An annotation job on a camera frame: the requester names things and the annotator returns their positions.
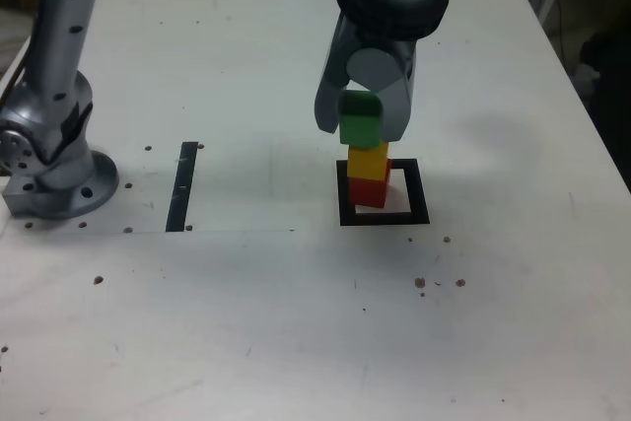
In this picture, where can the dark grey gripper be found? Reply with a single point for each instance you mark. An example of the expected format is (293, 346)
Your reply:
(389, 49)

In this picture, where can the green cube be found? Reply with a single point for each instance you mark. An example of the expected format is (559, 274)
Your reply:
(360, 127)

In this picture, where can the yellow cube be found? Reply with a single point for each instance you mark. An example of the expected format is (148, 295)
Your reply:
(367, 162)

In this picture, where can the red cube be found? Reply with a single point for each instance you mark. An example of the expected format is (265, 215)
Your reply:
(367, 193)

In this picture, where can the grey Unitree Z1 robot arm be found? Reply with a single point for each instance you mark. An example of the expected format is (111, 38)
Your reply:
(49, 71)

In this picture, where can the black tape square outline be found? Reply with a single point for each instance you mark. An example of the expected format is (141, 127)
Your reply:
(419, 194)

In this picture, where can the black tape strip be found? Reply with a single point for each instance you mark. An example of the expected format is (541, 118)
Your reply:
(181, 184)

